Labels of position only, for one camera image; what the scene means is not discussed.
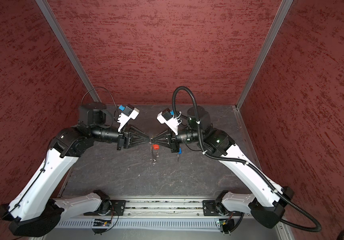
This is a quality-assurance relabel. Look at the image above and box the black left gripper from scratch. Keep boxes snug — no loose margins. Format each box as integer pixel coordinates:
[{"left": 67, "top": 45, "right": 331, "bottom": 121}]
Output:
[{"left": 91, "top": 123, "right": 150, "bottom": 151}]

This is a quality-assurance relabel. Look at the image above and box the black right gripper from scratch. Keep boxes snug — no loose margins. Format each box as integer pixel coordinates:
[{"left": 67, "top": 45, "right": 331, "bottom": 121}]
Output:
[{"left": 153, "top": 125, "right": 204, "bottom": 152}]

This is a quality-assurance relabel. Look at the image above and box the silver keyring with keys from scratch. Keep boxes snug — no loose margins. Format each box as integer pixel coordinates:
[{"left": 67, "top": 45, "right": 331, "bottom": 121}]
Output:
[{"left": 149, "top": 139, "right": 160, "bottom": 164}]

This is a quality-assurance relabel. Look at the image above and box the blue capped key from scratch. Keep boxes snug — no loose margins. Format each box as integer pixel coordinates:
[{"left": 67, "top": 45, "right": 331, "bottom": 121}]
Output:
[{"left": 177, "top": 148, "right": 182, "bottom": 162}]

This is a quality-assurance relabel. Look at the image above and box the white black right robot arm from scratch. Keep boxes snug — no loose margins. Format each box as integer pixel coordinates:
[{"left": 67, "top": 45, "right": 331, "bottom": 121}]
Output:
[{"left": 153, "top": 106, "right": 294, "bottom": 229}]

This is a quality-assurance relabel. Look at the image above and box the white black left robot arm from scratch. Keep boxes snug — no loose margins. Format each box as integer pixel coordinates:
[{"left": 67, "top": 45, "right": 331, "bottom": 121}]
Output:
[{"left": 0, "top": 102, "right": 149, "bottom": 237}]

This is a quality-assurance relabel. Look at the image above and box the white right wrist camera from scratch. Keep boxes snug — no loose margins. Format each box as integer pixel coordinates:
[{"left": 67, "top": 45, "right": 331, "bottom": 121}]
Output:
[{"left": 157, "top": 108, "right": 180, "bottom": 135}]

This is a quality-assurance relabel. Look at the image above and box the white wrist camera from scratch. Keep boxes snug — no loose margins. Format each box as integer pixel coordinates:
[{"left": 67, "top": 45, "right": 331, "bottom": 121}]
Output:
[
  {"left": 117, "top": 105, "right": 140, "bottom": 133},
  {"left": 157, "top": 108, "right": 180, "bottom": 135}
]

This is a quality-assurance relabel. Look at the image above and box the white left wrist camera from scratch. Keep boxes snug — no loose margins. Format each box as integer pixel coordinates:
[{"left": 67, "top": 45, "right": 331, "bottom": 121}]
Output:
[{"left": 117, "top": 105, "right": 140, "bottom": 133}]

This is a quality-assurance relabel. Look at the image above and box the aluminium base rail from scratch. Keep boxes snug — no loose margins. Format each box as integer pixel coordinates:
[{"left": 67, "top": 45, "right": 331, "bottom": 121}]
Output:
[{"left": 51, "top": 196, "right": 284, "bottom": 220}]

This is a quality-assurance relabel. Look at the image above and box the aluminium corner post left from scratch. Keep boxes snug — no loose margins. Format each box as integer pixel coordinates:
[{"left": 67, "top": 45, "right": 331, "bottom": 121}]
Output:
[{"left": 35, "top": 0, "right": 94, "bottom": 91}]

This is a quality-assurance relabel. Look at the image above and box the aluminium corner post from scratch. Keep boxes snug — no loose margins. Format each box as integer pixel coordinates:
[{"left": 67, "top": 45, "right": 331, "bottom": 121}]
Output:
[
  {"left": 236, "top": 0, "right": 293, "bottom": 111},
  {"left": 35, "top": 0, "right": 94, "bottom": 91}
]

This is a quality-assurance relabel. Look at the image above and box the black corrugated cable conduit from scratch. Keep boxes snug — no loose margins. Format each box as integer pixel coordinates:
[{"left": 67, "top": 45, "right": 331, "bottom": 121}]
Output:
[{"left": 171, "top": 86, "right": 322, "bottom": 233}]

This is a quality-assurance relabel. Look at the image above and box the aluminium corner post right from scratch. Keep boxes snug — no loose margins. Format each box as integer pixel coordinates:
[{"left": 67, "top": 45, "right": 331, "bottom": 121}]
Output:
[{"left": 236, "top": 0, "right": 293, "bottom": 111}]

